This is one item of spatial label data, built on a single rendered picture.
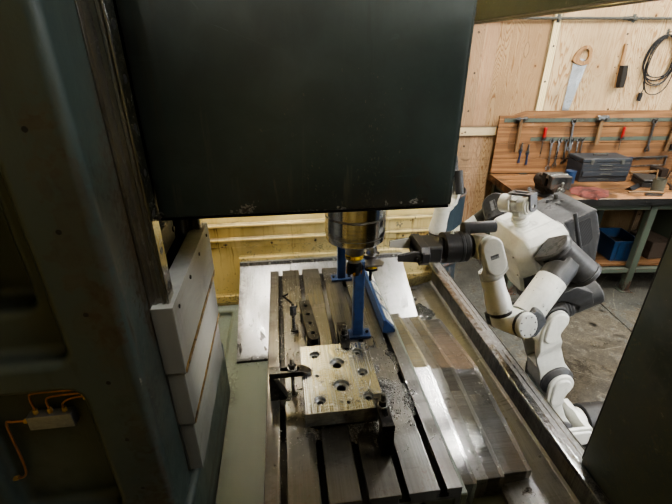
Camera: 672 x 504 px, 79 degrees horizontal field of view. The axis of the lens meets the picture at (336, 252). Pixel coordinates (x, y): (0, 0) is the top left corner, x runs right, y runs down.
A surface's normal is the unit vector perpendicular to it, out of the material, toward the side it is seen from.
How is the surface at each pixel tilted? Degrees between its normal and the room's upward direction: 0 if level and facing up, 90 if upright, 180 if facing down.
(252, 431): 0
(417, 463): 0
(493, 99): 90
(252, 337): 24
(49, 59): 90
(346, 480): 0
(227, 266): 90
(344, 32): 90
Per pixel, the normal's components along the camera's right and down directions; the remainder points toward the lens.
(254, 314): 0.04, -0.65
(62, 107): 0.79, 0.27
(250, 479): 0.00, -0.90
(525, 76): 0.03, 0.44
